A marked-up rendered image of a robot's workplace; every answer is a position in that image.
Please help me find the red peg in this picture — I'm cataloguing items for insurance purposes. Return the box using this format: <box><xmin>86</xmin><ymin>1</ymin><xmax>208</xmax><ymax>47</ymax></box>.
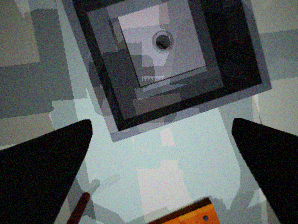
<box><xmin>66</xmin><ymin>192</ymin><xmax>90</xmax><ymax>224</ymax></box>

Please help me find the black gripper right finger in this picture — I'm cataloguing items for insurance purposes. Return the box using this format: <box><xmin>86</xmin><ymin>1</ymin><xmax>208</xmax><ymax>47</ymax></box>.
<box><xmin>232</xmin><ymin>118</ymin><xmax>298</xmax><ymax>224</ymax></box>

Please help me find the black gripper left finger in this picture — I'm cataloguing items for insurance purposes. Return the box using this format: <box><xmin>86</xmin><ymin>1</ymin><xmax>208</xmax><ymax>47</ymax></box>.
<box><xmin>0</xmin><ymin>119</ymin><xmax>93</xmax><ymax>224</ymax></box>

